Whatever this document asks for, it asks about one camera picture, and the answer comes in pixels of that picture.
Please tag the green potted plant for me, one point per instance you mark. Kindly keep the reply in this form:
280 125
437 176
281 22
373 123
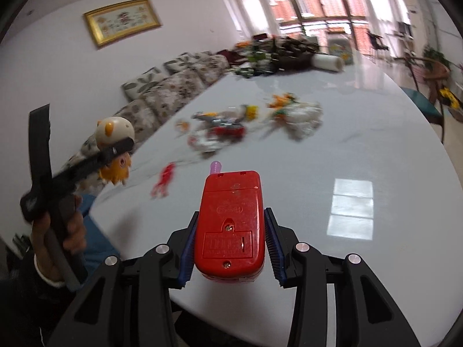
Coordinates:
436 56

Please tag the white sheer curtain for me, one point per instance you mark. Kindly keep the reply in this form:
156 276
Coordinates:
379 3
249 11

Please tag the yellow red toy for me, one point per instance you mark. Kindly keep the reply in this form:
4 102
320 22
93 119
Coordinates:
251 112

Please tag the wooden armchair with teal seat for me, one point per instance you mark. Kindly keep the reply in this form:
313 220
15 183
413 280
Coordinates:
423 104

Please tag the person's left hand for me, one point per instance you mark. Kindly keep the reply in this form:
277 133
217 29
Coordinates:
41 245

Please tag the white paper towel roll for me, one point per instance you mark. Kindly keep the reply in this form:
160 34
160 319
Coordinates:
327 63

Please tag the gold framed wall picture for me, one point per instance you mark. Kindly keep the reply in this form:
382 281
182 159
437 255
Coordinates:
123 20

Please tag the yellow chick egg toy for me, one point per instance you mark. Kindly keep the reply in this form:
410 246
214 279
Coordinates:
115 126

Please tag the black desk chair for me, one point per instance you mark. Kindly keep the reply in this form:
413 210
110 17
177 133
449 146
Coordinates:
376 41

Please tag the clear ball with orange toy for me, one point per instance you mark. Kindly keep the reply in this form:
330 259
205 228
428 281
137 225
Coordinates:
182 125

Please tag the floral patterned sofa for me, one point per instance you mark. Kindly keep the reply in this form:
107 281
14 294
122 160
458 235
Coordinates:
170 90

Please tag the red toy figure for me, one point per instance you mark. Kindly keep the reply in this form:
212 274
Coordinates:
164 180

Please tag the person's left forearm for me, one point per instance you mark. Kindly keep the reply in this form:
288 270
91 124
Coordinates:
25 303

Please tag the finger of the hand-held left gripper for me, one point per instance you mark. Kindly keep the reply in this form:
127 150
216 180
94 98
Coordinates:
40 137
90 164

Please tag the sunflower toy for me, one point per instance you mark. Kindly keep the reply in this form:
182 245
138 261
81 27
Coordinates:
284 101

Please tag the dark bowl of fruit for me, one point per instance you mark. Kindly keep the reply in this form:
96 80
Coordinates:
293 54

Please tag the red toy phone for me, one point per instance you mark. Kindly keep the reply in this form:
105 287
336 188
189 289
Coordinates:
231 217

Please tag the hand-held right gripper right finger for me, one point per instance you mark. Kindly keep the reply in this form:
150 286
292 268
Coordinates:
275 249

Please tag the large leaf pattern cushion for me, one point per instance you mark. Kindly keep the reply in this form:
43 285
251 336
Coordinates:
143 81

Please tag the yellow floor object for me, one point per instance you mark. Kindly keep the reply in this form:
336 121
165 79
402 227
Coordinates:
448 97

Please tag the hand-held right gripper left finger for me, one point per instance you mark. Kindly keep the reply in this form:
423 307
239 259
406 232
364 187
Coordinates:
186 264

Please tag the large window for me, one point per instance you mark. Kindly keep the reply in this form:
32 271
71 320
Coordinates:
318 0

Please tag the silver toy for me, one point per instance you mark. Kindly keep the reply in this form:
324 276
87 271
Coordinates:
213 117

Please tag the person's leg in blue jeans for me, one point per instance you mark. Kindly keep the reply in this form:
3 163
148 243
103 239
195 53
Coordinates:
101 238

